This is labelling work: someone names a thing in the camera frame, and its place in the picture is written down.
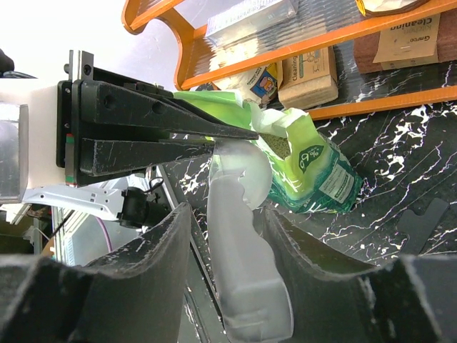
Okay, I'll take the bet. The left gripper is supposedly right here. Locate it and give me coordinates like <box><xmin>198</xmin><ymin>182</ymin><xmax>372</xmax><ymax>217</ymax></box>
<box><xmin>0</xmin><ymin>49</ymin><xmax>217</xmax><ymax>204</ymax></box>

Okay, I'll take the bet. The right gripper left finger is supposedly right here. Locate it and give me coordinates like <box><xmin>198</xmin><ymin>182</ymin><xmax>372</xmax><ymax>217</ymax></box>
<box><xmin>1</xmin><ymin>203</ymin><xmax>191</xmax><ymax>342</ymax></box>

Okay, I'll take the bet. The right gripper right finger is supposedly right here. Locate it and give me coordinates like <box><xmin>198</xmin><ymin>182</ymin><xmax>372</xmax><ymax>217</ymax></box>
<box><xmin>263</xmin><ymin>209</ymin><xmax>456</xmax><ymax>342</ymax></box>

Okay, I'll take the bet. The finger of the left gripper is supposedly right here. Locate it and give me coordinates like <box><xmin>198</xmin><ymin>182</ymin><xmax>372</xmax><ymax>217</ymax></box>
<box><xmin>80</xmin><ymin>80</ymin><xmax>258</xmax><ymax>140</ymax></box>

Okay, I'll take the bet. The clear plastic scoop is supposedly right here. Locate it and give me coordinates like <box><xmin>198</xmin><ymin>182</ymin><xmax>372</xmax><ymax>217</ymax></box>
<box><xmin>207</xmin><ymin>140</ymin><xmax>293</xmax><ymax>342</ymax></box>

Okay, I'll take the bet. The green litter bag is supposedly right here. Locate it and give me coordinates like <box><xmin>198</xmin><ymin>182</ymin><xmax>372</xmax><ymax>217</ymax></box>
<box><xmin>174</xmin><ymin>91</ymin><xmax>363</xmax><ymax>213</ymax></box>

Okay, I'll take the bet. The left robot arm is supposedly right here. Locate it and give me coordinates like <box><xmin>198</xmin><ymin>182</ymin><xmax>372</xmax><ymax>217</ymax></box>
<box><xmin>1</xmin><ymin>51</ymin><xmax>258</xmax><ymax>229</ymax></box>

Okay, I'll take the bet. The clear plastic box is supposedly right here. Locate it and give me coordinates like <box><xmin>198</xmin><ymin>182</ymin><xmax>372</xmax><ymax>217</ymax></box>
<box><xmin>205</xmin><ymin>0</ymin><xmax>298</xmax><ymax>47</ymax></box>

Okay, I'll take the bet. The black plastic piece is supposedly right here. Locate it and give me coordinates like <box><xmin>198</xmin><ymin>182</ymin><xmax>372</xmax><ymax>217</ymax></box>
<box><xmin>396</xmin><ymin>198</ymin><xmax>449</xmax><ymax>255</ymax></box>

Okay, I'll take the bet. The orange wooden shelf rack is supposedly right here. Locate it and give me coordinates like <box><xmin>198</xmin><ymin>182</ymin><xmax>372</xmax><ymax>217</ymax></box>
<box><xmin>121</xmin><ymin>0</ymin><xmax>457</xmax><ymax>121</ymax></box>

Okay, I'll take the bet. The tan sponge pack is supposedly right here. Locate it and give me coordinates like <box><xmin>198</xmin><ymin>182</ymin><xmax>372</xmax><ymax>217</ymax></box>
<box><xmin>278</xmin><ymin>46</ymin><xmax>338</xmax><ymax>109</ymax></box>

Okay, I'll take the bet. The brown scouring pad pack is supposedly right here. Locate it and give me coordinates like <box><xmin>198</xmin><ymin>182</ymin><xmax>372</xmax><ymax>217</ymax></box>
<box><xmin>353</xmin><ymin>9</ymin><xmax>456</xmax><ymax>74</ymax></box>

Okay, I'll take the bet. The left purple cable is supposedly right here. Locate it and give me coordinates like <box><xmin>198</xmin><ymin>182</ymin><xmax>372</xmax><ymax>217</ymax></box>
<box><xmin>96</xmin><ymin>216</ymin><xmax>115</xmax><ymax>253</ymax></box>

